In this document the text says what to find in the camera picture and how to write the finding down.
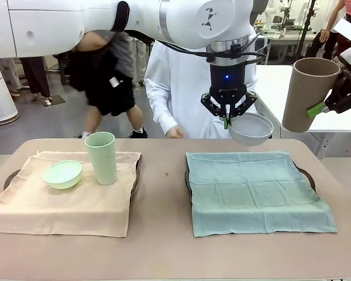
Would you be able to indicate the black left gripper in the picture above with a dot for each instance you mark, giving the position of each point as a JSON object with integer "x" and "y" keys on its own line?
{"x": 227, "y": 79}

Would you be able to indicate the tall brown cup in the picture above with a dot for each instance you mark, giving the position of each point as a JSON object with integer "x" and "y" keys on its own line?
{"x": 307, "y": 87}

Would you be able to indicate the light grey bowl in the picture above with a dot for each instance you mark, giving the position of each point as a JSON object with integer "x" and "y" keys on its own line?
{"x": 251, "y": 134}

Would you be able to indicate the teal cloth mat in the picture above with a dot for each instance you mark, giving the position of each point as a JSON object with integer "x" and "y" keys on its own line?
{"x": 251, "y": 199}

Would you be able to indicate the tall light green cup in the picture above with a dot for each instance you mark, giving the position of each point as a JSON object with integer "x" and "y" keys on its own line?
{"x": 103, "y": 161}

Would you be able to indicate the light green bowl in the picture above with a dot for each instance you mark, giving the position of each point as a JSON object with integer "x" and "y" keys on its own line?
{"x": 64, "y": 177}

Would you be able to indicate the beige cloth mat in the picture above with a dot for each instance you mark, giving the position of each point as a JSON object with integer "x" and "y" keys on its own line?
{"x": 61, "y": 210}

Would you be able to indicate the right forearm in white sleeve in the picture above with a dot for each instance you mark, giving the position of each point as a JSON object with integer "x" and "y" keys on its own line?
{"x": 163, "y": 117}

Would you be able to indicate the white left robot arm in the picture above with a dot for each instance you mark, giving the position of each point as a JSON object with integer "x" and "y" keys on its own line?
{"x": 76, "y": 23}

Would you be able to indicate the dark brown tray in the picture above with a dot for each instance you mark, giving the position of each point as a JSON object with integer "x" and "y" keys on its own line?
{"x": 308, "y": 178}
{"x": 136, "y": 178}

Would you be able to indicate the grey floor mat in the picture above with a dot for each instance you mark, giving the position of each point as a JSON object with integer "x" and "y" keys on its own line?
{"x": 58, "y": 99}

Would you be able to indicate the person's right hand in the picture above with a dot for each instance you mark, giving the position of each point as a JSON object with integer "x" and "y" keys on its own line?
{"x": 175, "y": 132}

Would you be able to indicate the white side table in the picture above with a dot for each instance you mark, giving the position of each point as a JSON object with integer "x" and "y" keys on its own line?
{"x": 276, "y": 96}

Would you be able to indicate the person in white coat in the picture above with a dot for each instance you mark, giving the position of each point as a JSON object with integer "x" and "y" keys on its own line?
{"x": 178, "y": 82}

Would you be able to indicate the background workbench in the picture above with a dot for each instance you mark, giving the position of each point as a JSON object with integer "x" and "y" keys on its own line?
{"x": 283, "y": 36}

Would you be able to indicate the black tripod stand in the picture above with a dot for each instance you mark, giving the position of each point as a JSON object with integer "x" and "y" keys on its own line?
{"x": 310, "y": 17}

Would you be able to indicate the person in black jacket white trousers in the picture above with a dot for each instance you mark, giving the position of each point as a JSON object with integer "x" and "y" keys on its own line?
{"x": 139, "y": 61}

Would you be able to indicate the person in black shorts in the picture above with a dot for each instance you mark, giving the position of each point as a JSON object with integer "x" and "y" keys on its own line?
{"x": 105, "y": 87}

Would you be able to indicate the person in red plaid shirt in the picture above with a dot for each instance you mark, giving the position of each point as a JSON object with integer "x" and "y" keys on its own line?
{"x": 38, "y": 79}

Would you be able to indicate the person in light trousers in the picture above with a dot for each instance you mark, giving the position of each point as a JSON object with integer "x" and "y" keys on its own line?
{"x": 10, "y": 76}

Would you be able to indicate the white perforated cylinder unit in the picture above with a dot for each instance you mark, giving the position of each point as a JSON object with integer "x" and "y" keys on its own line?
{"x": 0, "y": 96}

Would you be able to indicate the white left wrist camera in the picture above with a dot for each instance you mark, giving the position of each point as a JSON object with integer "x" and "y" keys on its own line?
{"x": 261, "y": 44}

